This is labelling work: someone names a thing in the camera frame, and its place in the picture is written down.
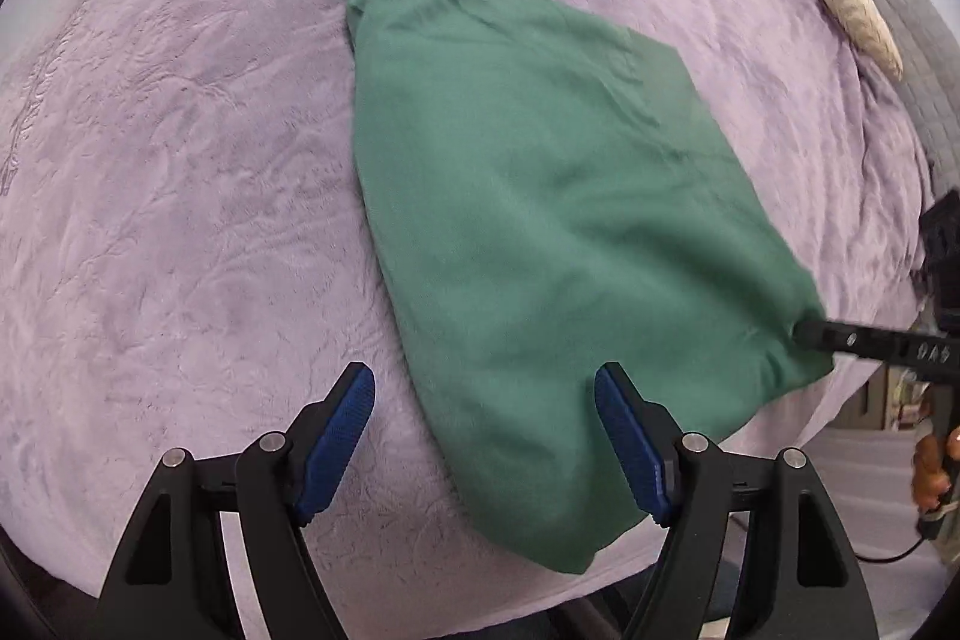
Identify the cream fluffy pillow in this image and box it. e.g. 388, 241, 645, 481
812, 0, 906, 82

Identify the green knit top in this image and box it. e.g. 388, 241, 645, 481
345, 0, 837, 575

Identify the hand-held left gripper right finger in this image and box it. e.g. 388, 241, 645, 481
594, 362, 878, 640

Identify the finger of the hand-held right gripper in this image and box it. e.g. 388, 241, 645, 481
795, 317, 937, 375

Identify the purple plush blanket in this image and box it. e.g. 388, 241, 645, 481
0, 0, 935, 618

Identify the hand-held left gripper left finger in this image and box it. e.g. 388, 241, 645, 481
94, 362, 376, 640

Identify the black cable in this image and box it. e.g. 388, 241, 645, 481
855, 520, 938, 564

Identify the person's right hand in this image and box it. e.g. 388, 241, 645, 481
911, 426, 960, 513

